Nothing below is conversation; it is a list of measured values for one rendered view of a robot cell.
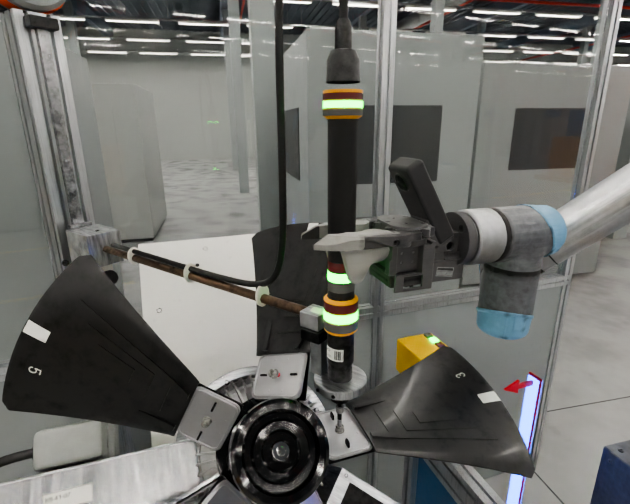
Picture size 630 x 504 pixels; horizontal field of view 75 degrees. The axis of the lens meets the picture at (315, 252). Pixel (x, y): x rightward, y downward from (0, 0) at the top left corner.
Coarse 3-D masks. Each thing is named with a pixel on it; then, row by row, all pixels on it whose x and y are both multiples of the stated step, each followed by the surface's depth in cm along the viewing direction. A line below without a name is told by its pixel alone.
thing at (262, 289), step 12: (276, 0) 45; (276, 12) 46; (276, 24) 46; (276, 36) 46; (276, 48) 47; (276, 60) 47; (276, 72) 48; (276, 84) 48; (276, 96) 49; (132, 252) 77; (144, 252) 76; (168, 264) 71; (180, 264) 69; (192, 264) 68; (276, 264) 55; (216, 276) 64; (228, 276) 63; (276, 276) 56; (264, 288) 59
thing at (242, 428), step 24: (264, 408) 49; (288, 408) 50; (240, 432) 47; (264, 432) 48; (288, 432) 49; (312, 432) 50; (216, 456) 56; (240, 456) 47; (264, 456) 48; (288, 456) 48; (312, 456) 49; (240, 480) 45; (264, 480) 47; (288, 480) 47; (312, 480) 47
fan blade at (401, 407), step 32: (448, 352) 70; (384, 384) 65; (416, 384) 64; (448, 384) 64; (480, 384) 65; (384, 416) 58; (416, 416) 58; (448, 416) 59; (480, 416) 59; (384, 448) 53; (416, 448) 54; (448, 448) 54; (480, 448) 55; (512, 448) 56
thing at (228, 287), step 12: (108, 252) 83; (120, 252) 80; (144, 264) 76; (156, 264) 73; (180, 276) 70; (192, 276) 67; (204, 276) 66; (228, 288) 62; (240, 288) 61; (264, 300) 58; (276, 300) 57
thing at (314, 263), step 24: (264, 240) 71; (312, 240) 68; (264, 264) 69; (288, 264) 67; (312, 264) 64; (288, 288) 64; (312, 288) 62; (264, 312) 64; (288, 312) 61; (264, 336) 62; (288, 336) 59
